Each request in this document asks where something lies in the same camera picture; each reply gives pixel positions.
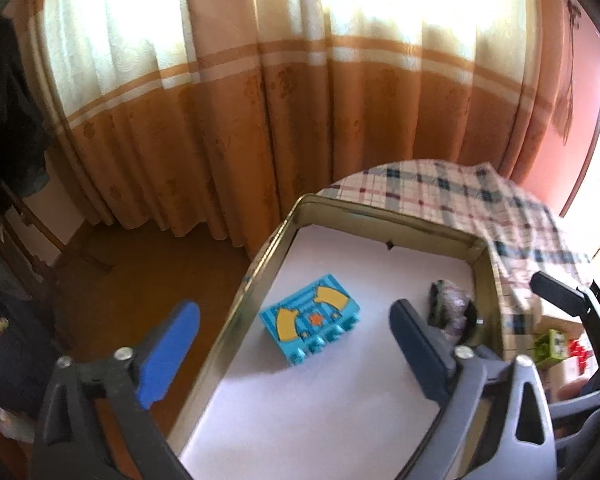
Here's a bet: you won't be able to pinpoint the gold metal tin box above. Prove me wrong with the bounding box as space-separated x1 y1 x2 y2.
167 194 506 480

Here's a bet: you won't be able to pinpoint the dark cloth pile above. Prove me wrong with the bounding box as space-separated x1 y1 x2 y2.
0 300 66 411

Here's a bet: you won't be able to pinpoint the dark purple crumpled object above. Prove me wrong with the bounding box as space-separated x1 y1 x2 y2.
426 280 479 346

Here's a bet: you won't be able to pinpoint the blue toy brick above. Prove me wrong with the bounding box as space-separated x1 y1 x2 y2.
259 272 362 367

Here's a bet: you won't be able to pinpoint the orange and cream curtain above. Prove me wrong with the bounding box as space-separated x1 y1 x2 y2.
10 0 571 261

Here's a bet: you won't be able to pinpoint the plaid tablecloth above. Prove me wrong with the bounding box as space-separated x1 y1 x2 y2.
317 159 600 341

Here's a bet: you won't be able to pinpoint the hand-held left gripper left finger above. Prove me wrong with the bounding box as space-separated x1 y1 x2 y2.
30 300 201 480

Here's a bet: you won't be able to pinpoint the green toy block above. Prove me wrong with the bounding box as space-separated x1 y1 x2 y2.
534 329 568 367

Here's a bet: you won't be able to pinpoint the red toy block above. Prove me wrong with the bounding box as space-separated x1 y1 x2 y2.
567 339 598 376

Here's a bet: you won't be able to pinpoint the turned wooden chair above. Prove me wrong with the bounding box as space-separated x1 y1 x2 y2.
0 180 111 291

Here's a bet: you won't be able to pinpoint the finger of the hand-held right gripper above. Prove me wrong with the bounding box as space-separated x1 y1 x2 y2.
547 375 600 448
529 270 600 376

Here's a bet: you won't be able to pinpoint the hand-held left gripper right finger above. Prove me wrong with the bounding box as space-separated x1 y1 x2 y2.
389 299 561 480

